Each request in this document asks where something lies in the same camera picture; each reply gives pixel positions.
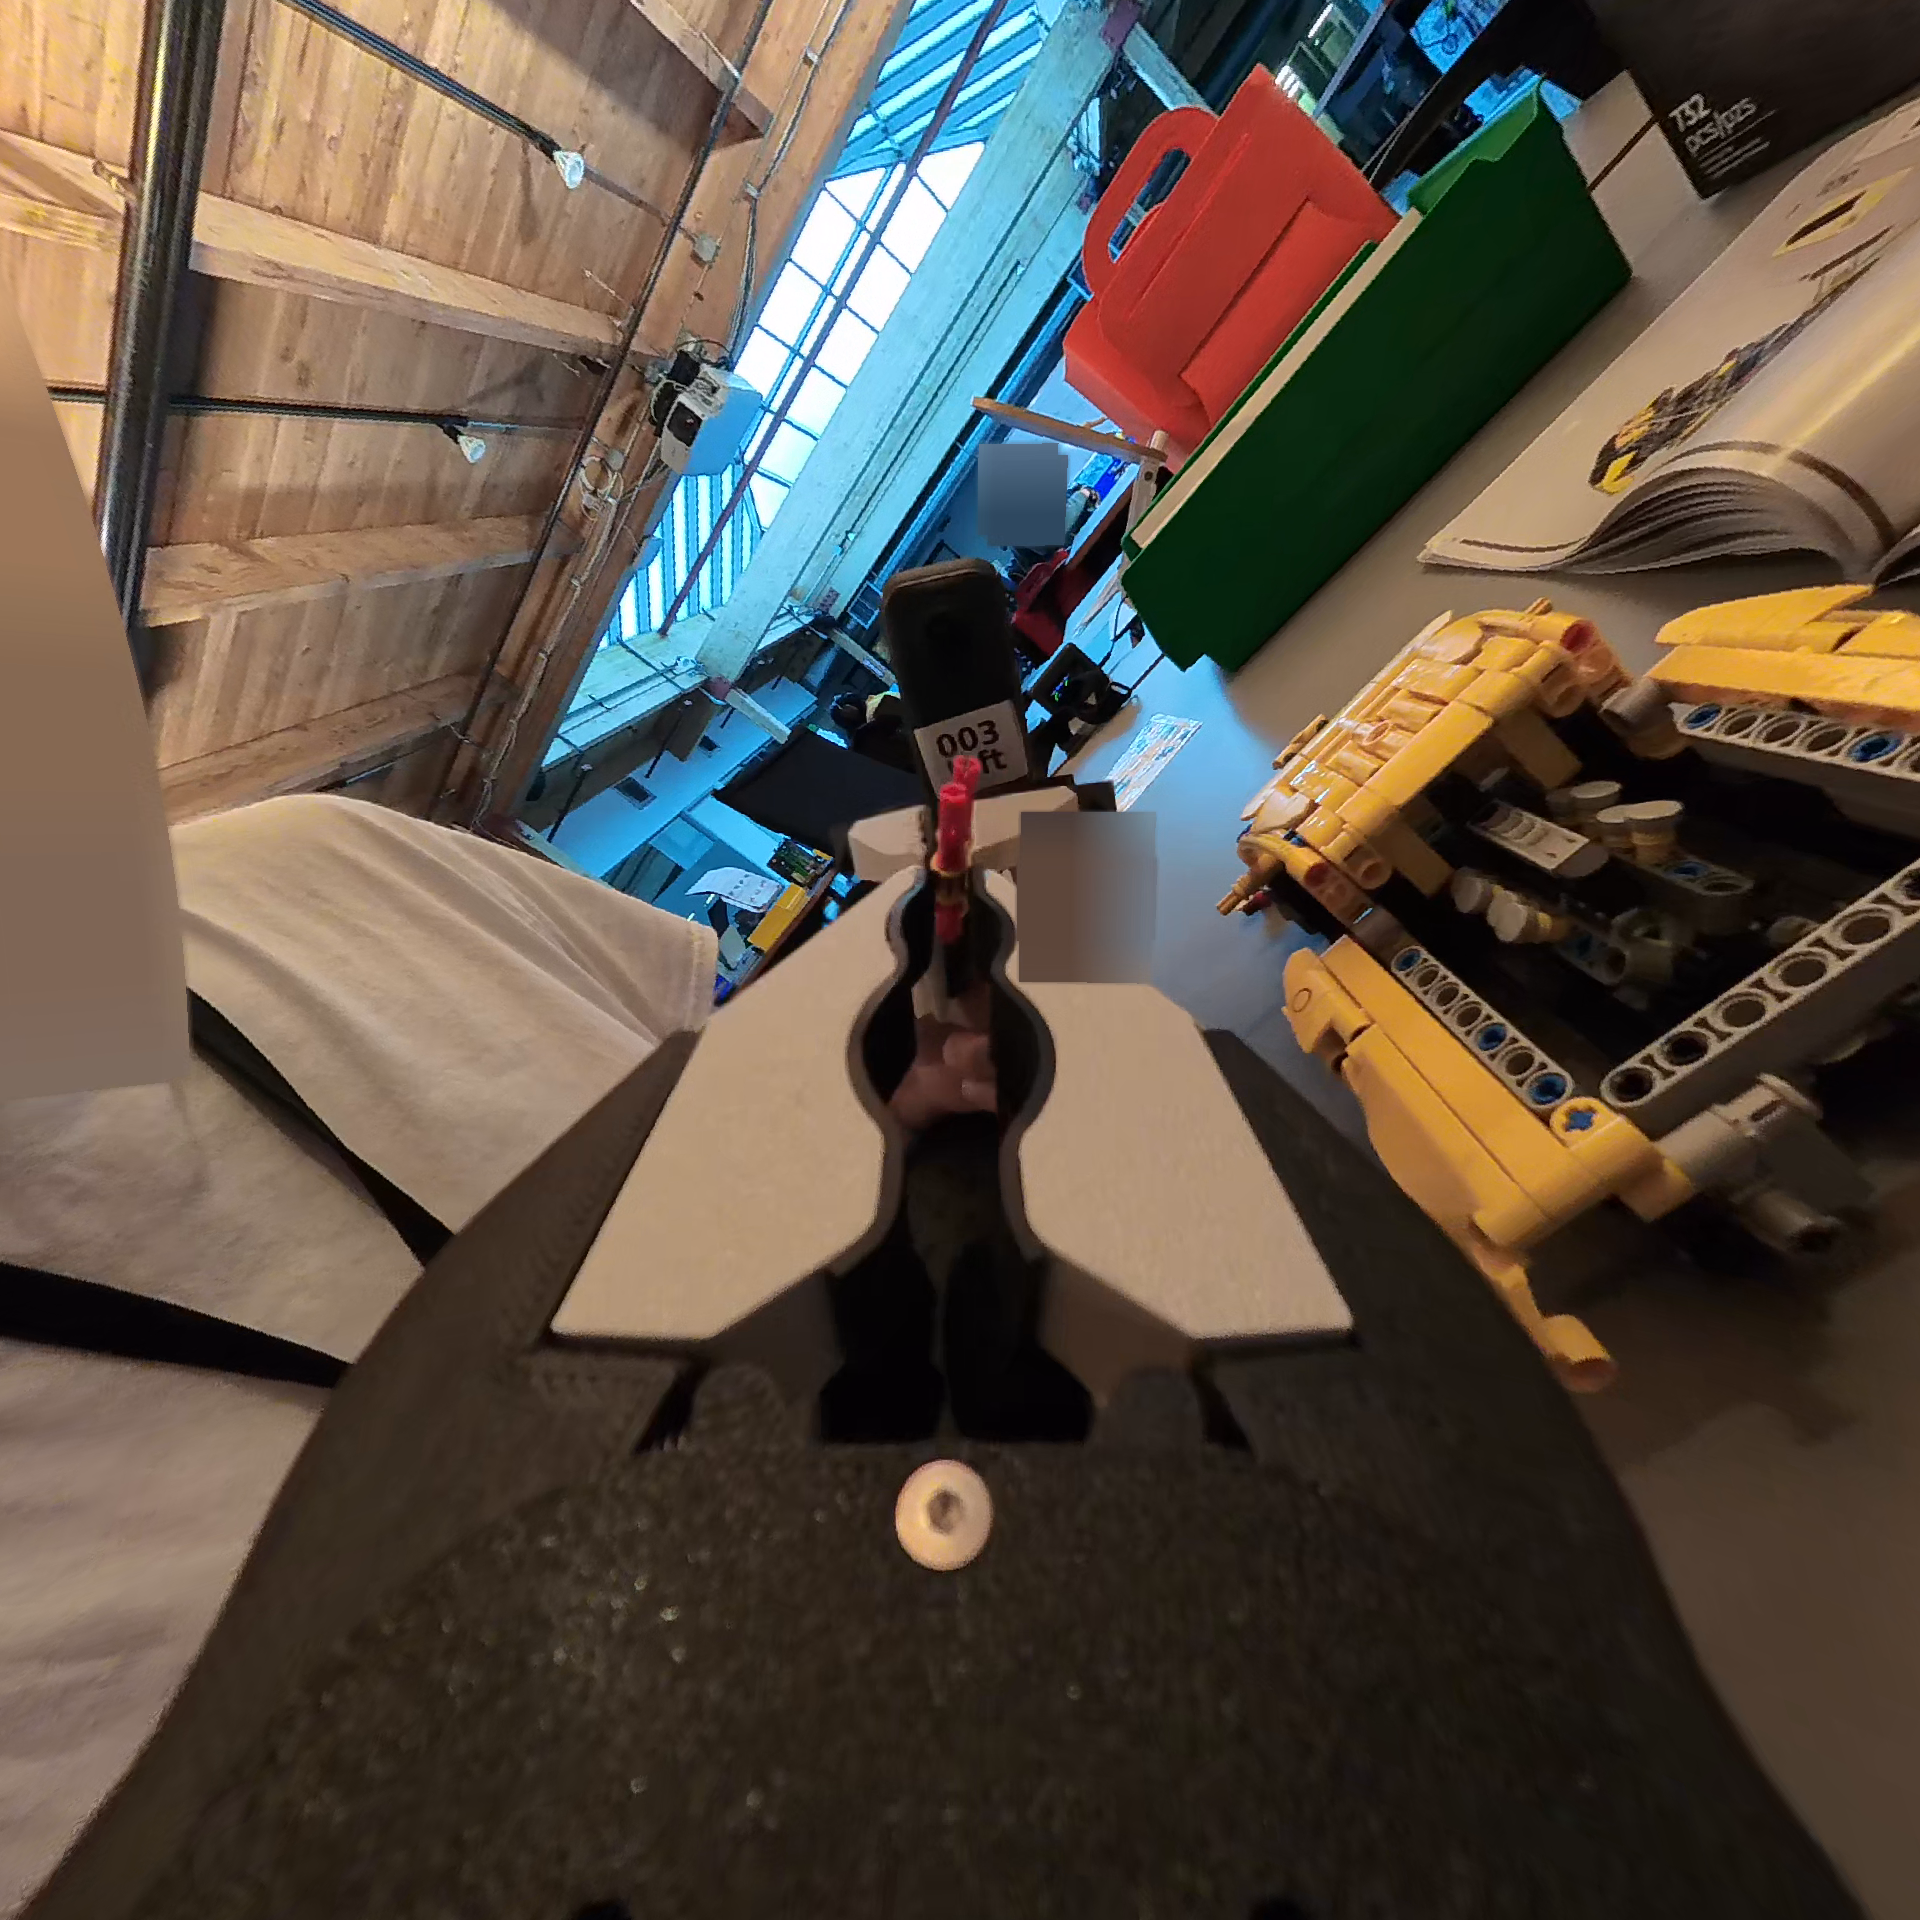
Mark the orange container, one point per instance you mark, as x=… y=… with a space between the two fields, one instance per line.
x=1200 y=255

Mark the person's left hand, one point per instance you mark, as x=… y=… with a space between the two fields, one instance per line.
x=945 y=1079

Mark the yellow brick toy car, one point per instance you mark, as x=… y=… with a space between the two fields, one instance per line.
x=1425 y=780

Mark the white ceiling device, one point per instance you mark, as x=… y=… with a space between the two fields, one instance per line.
x=713 y=404

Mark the green plastic bin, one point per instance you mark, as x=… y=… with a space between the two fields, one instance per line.
x=1349 y=451

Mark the red office chair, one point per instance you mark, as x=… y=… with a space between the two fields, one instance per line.
x=1042 y=599

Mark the toy car set box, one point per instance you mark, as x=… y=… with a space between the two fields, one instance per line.
x=1739 y=90

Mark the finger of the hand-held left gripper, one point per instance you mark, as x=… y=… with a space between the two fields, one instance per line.
x=996 y=849
x=887 y=844

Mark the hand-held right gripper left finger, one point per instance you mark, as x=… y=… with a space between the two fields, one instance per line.
x=720 y=1200

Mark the skylight window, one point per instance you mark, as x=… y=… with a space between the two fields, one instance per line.
x=809 y=330

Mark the black device with display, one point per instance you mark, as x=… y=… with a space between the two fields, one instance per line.
x=1076 y=690

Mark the open instruction booklet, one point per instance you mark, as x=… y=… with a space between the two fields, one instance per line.
x=1769 y=375

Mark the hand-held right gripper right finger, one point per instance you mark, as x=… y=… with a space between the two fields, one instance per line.
x=1185 y=1200

